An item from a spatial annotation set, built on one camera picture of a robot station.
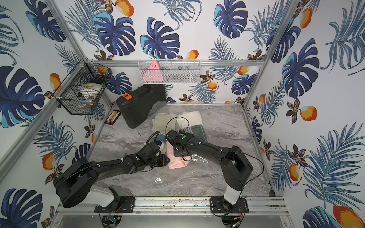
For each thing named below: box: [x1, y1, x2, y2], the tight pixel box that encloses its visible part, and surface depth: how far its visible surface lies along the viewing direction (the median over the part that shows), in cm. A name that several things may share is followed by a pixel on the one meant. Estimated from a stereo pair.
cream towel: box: [151, 112, 177, 134], surface depth 109 cm
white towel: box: [174, 110, 203, 132], surface depth 111 cm
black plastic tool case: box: [115, 84, 167, 129], surface depth 97 cm
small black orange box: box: [104, 109, 122, 126], surface depth 114 cm
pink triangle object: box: [142, 60, 164, 82], surface depth 92 cm
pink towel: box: [164, 141, 192, 170], surface depth 87 cm
